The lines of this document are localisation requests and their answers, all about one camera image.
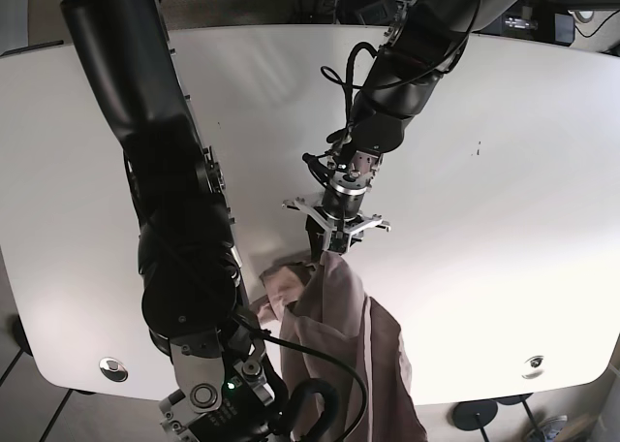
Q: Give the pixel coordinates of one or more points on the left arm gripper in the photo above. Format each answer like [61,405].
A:
[333,211]

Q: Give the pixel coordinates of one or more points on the dusty pink T-shirt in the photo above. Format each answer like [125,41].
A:
[323,306]

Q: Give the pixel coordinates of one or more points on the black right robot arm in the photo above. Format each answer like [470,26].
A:
[194,301]

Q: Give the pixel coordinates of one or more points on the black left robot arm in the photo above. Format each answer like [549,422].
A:
[384,89]

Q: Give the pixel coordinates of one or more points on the black round stand base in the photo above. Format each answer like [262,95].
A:
[474,415]

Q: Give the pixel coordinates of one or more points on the left metal table grommet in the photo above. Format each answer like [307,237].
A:
[113,370]

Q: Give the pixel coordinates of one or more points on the metal table grommet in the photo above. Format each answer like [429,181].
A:
[533,367]
[113,370]

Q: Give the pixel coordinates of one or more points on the right metal table grommet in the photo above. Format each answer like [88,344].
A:
[533,367]

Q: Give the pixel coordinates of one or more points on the grey sneaker shoe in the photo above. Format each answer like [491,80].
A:
[548,430]

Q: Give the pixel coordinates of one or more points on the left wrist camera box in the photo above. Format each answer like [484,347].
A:
[337,242]

